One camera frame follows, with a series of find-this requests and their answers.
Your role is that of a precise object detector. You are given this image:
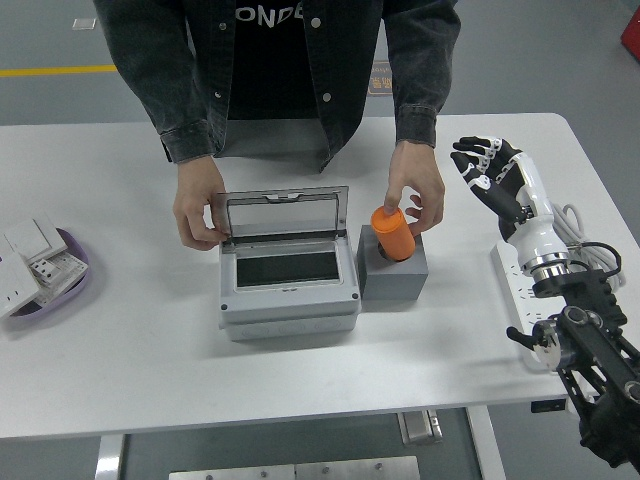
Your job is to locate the grey metal table bracket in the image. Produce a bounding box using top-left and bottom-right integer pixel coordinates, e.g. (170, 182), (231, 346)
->
(398, 409), (444, 445)

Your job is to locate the white power strip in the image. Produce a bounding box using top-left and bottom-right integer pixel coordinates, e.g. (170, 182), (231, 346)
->
(489, 241), (559, 374)

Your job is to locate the small white socket module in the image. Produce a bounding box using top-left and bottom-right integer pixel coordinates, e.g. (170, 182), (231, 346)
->
(28, 257), (59, 281)

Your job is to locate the purple plastic tray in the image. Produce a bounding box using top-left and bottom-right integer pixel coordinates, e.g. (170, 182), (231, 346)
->
(2, 227), (94, 331)

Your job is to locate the orange cylinder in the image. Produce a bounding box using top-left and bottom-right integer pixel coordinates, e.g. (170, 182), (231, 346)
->
(369, 205), (417, 262)

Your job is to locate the white wall socket panel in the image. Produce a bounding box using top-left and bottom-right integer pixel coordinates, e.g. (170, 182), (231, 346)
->
(0, 249), (44, 321)

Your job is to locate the person's right hand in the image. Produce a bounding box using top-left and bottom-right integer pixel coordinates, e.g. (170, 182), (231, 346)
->
(173, 157), (234, 251)

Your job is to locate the yellow floor tape line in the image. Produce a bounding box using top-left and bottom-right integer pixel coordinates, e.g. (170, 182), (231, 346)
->
(0, 64), (117, 79)

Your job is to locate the red object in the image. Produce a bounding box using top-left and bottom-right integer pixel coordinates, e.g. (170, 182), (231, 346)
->
(619, 9), (640, 49)

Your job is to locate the white table leg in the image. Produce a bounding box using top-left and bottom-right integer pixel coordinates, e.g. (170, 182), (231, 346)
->
(94, 433), (125, 480)
(467, 405), (507, 480)

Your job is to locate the white perforated panel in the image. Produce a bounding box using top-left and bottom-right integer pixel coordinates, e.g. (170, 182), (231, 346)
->
(34, 252), (89, 307)

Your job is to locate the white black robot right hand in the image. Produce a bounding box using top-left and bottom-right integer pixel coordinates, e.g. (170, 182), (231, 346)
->
(449, 135), (571, 274)

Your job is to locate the person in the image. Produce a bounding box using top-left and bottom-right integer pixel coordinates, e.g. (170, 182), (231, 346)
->
(92, 0), (461, 174)

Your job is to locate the grey electrical box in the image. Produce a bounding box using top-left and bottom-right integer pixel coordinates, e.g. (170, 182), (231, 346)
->
(215, 185), (361, 342)

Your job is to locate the white wall switch plate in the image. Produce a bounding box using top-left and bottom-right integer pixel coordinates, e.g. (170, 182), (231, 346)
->
(3, 216), (70, 262)

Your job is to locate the person's left hand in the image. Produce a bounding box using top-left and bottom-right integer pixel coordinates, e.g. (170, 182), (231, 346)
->
(382, 139), (446, 236)

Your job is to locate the brown floor sign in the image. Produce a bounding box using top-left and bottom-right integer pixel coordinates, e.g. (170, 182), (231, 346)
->
(367, 60), (396, 96)

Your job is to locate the grey metal base plate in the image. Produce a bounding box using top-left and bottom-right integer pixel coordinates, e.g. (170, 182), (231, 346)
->
(294, 455), (421, 480)
(168, 463), (296, 480)

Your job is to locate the grey cube with round hole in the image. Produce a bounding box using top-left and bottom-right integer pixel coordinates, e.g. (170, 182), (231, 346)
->
(357, 224), (430, 302)

